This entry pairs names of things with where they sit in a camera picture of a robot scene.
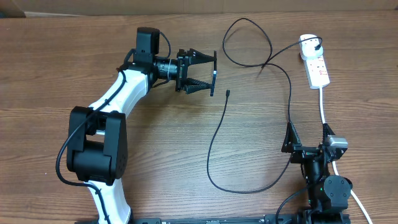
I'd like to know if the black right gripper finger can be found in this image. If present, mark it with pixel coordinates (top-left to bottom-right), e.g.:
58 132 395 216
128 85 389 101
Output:
322 123 335 139
281 121 302 153

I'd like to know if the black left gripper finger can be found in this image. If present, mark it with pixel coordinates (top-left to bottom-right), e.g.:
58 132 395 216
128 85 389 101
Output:
183 78 211 95
187 49 215 65

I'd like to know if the blue-framed smartphone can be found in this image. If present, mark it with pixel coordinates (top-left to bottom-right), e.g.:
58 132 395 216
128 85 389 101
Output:
210 50 218 97

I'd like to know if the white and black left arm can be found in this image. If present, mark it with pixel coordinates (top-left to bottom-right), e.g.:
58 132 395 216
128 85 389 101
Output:
55 27 217 223

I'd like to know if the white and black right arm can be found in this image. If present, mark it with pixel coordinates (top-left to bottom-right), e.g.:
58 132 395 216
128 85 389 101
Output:
274 122 353 223

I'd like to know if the white charger plug adapter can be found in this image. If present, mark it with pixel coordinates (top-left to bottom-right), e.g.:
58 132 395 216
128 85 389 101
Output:
299 34 323 60

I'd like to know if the white power strip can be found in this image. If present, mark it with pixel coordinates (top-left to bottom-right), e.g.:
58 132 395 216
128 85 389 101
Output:
303 56 330 89

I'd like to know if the white power strip cord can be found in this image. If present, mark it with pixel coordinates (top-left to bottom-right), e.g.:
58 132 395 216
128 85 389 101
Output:
318 86 373 224

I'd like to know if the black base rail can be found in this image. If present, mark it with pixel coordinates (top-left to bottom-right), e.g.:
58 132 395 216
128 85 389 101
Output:
127 214 351 224

